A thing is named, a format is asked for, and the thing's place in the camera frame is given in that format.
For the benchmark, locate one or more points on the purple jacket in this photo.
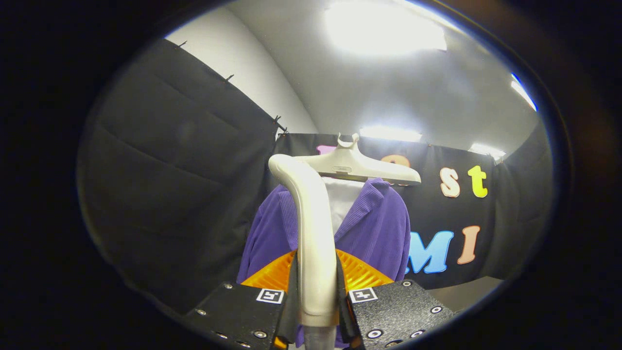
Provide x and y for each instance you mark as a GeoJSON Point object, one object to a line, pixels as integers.
{"type": "Point", "coordinates": [374, 228]}

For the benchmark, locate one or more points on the cream clothes hanger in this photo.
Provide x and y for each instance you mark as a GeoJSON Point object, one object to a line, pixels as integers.
{"type": "Point", "coordinates": [359, 167]}

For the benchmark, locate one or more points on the white garment steamer head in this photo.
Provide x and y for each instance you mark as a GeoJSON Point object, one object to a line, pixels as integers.
{"type": "Point", "coordinates": [316, 233]}

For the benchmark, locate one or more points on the large ceiling light panel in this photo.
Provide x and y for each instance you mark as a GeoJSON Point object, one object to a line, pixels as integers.
{"type": "Point", "coordinates": [384, 24]}

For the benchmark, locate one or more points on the grey drawer cabinet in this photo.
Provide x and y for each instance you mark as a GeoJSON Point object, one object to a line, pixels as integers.
{"type": "Point", "coordinates": [461, 294]}

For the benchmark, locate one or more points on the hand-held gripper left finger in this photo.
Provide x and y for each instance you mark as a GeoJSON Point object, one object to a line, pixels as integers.
{"type": "Point", "coordinates": [238, 311]}

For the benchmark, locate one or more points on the white cloth panel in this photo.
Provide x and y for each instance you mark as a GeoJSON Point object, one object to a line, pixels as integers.
{"type": "Point", "coordinates": [342, 199]}

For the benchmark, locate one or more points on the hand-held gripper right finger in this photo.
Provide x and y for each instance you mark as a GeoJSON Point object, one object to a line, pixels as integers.
{"type": "Point", "coordinates": [398, 306]}

